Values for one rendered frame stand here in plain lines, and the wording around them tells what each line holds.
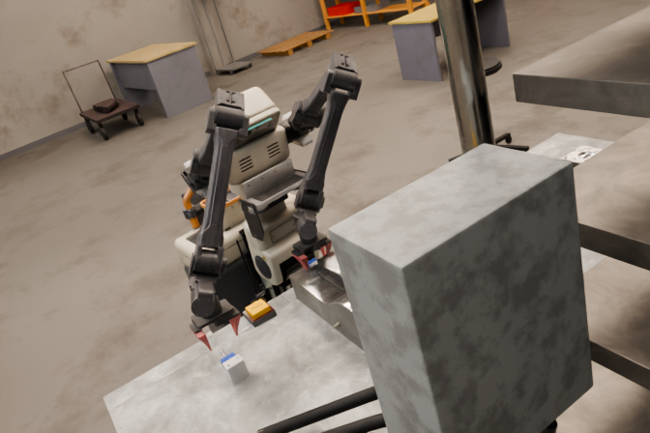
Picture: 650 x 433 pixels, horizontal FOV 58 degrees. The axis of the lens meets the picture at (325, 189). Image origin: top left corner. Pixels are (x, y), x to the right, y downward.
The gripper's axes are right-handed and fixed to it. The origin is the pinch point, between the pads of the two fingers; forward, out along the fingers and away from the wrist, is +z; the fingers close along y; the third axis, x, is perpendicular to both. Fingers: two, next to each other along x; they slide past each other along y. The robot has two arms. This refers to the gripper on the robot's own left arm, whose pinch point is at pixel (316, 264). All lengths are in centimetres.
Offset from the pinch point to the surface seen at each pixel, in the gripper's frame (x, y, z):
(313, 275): -11.7, -7.6, -4.1
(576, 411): -92, 5, 7
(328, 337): -28.6, -16.7, 5.2
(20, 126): 814, -13, 42
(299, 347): -25.0, -24.5, 5.3
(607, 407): -96, 10, 7
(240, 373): -22.9, -42.1, 3.4
